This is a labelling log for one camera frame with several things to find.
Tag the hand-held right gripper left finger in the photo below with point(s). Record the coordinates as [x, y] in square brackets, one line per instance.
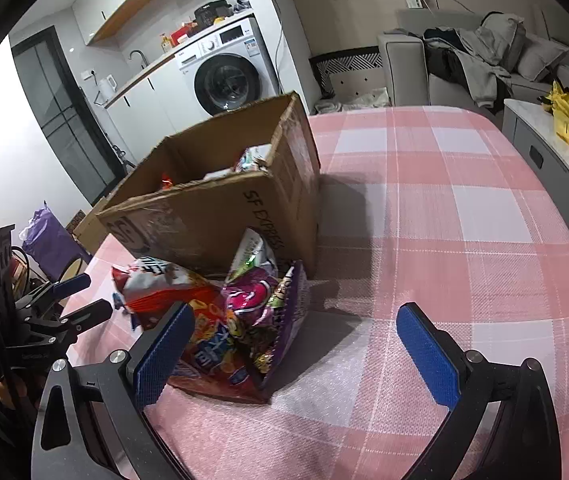
[164, 355]

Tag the red white snack bag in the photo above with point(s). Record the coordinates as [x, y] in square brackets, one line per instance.
[164, 290]

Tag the white base cabinets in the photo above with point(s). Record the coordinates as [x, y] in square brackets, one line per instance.
[154, 105]

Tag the red box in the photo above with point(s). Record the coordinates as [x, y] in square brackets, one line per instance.
[183, 34]

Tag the small red snack packet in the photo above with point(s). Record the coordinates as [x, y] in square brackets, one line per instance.
[168, 181]

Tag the kitchen faucet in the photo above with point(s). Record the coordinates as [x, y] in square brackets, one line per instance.
[139, 57]

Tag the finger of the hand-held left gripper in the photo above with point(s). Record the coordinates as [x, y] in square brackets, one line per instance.
[72, 285]
[89, 312]

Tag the pink plaid tablecloth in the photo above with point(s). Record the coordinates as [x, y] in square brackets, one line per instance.
[439, 260]

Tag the brown cardboard box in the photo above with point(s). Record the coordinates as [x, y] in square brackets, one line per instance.
[204, 220]

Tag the grey pillow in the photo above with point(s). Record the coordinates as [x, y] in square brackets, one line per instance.
[541, 57]

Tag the yellow bottle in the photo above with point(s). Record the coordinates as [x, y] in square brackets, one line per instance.
[165, 42]

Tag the white washing machine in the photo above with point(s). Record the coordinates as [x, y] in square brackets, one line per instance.
[204, 50]

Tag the white orange chip bag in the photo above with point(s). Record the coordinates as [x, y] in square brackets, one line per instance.
[254, 157]

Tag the grey sofa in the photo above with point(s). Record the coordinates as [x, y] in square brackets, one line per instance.
[404, 75]

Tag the open cardboard carton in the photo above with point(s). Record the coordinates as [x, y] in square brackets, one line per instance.
[87, 227]

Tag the purple snack packet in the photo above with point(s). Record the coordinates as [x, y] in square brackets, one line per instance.
[292, 310]

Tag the white silver snack packet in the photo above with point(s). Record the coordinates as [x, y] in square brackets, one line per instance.
[222, 175]

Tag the purple plastic bag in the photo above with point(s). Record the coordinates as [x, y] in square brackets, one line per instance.
[52, 245]

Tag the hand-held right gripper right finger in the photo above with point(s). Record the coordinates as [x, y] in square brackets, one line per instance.
[427, 355]

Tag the grey jacket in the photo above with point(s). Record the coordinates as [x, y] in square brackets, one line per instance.
[484, 65]

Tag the person's left hand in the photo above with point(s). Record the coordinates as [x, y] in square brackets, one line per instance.
[12, 394]

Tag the black framed glass door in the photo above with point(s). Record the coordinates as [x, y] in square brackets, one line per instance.
[64, 125]

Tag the black patterned panel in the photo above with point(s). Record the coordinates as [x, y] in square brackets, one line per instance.
[349, 62]

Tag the beige cloth on floor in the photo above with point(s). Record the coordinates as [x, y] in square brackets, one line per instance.
[354, 101]

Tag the large red chip bag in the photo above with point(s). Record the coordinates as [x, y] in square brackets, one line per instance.
[214, 355]

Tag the pink candy packet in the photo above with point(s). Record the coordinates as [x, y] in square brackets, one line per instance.
[249, 295]

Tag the grey side cabinet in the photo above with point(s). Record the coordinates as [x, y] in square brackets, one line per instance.
[534, 127]

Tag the white electric kettle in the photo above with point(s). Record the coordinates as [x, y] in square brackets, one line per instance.
[107, 87]

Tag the black garment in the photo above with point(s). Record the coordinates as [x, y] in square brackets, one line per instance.
[444, 55]

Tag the black kitchen appliance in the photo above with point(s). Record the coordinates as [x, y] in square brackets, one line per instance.
[212, 12]

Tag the white green snack packet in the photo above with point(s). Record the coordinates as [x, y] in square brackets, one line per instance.
[252, 255]

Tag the white wall cabinets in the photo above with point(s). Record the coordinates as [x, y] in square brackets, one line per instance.
[114, 5]

